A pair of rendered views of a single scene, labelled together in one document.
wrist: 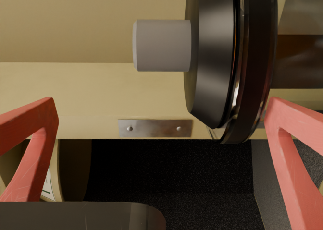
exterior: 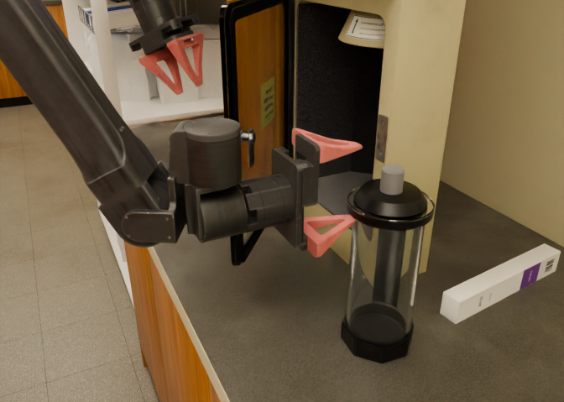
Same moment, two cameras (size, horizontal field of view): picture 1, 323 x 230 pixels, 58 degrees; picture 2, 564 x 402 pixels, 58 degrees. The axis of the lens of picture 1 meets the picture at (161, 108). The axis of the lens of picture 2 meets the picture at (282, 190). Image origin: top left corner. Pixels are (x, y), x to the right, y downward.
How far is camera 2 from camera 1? 0.52 m
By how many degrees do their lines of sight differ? 37
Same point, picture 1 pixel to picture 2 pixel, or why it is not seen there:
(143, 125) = (383, 132)
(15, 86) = (429, 31)
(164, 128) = (380, 144)
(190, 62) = (380, 190)
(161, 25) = (395, 184)
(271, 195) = (345, 189)
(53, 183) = (358, 39)
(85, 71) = (442, 78)
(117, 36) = (550, 43)
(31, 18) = not seen: outside the picture
